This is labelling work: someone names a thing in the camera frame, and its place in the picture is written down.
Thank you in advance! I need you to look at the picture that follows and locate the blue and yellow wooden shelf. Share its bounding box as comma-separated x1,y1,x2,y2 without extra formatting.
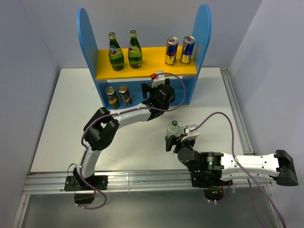
76,4,212,109

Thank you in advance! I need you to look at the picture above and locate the red bull can right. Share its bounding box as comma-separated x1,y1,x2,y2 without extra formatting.
180,36,195,65

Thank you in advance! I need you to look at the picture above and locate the clear water bottle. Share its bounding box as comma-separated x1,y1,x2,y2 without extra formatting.
166,120,180,137

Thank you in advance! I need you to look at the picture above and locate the red bull can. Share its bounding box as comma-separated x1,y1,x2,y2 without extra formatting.
164,37,178,66
180,36,195,65

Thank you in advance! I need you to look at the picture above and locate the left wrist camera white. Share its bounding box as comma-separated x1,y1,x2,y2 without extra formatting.
151,71,165,88

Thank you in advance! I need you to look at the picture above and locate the aluminium right side rail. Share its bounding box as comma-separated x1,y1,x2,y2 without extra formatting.
220,67,255,155

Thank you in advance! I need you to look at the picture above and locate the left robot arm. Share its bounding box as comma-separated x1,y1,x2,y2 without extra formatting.
73,78,175,190

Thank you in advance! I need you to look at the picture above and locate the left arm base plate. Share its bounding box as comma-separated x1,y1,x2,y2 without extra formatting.
64,167,109,192

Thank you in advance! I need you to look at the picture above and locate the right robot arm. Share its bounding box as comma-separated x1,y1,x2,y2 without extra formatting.
165,134,299,188

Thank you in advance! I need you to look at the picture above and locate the black can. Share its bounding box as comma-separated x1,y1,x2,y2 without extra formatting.
104,86,119,109
118,85,132,106

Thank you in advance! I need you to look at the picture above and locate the aluminium rail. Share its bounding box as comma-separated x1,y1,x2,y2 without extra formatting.
220,67,255,155
22,169,273,194

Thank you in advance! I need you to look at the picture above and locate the red bull can left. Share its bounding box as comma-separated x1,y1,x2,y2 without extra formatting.
164,37,178,66

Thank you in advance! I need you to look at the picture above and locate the aluminium front rail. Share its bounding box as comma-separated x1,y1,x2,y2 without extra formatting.
22,169,273,194

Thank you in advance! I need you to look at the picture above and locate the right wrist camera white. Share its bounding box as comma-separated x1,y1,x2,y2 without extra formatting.
181,124,199,142

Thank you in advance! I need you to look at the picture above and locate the green glass bottle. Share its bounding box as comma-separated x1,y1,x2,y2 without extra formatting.
128,30,143,69
108,32,124,71

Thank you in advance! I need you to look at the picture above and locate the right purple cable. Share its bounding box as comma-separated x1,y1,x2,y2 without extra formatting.
187,112,287,228

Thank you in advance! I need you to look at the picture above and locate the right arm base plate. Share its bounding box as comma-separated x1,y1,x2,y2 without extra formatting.
190,172,233,189

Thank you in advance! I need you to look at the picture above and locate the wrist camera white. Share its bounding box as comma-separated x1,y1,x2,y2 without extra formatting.
181,124,199,142
151,71,165,88

